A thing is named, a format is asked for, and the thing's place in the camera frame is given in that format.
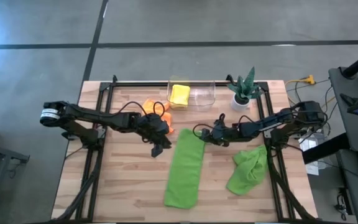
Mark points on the black aluminium table frame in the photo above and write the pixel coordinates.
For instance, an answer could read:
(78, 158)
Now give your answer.
(106, 161)

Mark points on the black floor beam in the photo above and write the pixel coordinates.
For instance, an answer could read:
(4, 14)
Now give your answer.
(325, 149)

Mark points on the clear plastic bin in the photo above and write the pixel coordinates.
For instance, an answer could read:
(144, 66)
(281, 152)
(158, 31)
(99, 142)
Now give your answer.
(202, 96)

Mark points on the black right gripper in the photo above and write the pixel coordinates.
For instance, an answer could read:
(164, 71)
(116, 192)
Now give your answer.
(222, 133)

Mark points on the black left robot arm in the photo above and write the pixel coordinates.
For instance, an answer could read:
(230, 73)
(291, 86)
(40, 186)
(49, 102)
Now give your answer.
(89, 118)

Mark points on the green microfiber towel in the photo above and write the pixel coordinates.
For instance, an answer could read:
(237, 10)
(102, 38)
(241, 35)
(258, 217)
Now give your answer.
(249, 171)

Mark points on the green cloth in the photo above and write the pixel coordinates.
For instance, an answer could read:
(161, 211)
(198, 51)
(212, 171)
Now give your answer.
(183, 171)

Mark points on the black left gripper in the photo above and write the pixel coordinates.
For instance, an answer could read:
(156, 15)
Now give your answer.
(152, 127)

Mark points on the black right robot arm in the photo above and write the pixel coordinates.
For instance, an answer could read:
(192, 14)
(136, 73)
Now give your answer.
(278, 123)

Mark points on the green succulent plant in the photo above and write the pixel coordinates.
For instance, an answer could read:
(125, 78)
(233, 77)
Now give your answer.
(245, 87)

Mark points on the orange microfiber towel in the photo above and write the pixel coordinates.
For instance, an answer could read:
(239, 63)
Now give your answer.
(151, 107)

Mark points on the grey side desk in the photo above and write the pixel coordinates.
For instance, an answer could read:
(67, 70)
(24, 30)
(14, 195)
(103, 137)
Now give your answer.
(350, 124)

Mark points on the yellow microfiber towel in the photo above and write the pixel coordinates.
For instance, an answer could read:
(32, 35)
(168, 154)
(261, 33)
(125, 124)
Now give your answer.
(180, 95)

